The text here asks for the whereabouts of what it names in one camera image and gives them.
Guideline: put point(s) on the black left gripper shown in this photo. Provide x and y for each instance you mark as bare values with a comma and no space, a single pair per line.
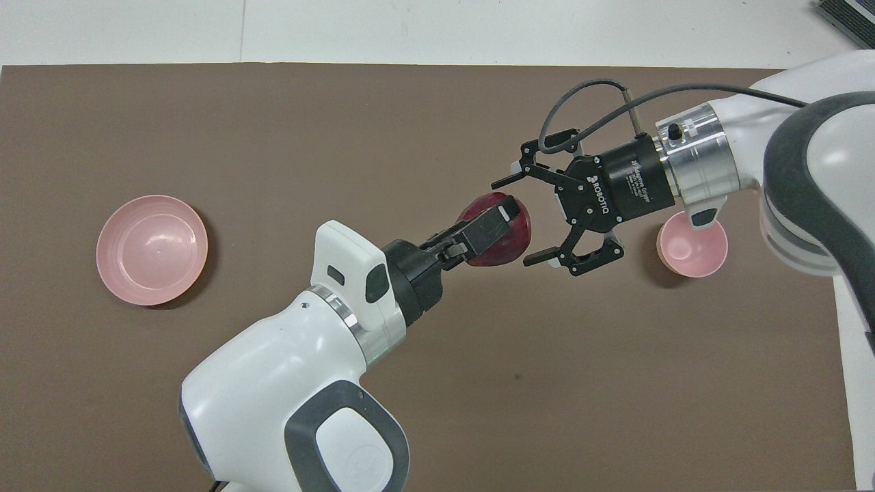
417,280

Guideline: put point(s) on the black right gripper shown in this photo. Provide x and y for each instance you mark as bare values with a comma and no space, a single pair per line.
622,184

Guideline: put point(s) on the dark red apple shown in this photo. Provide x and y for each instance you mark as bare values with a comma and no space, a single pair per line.
513,242

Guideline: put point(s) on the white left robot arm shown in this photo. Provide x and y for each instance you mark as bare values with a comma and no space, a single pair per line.
273,383

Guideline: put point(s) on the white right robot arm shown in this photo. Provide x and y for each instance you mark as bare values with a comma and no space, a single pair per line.
745,137

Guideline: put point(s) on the pink bowl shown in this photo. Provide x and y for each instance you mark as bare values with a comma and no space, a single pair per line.
690,253

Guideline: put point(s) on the pink plate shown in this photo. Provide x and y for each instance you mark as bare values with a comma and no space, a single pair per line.
152,249

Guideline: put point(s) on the brown table mat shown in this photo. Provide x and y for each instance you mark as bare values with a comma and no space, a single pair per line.
205,123

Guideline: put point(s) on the dark ribbed panel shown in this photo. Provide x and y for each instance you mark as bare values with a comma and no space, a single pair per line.
851,17

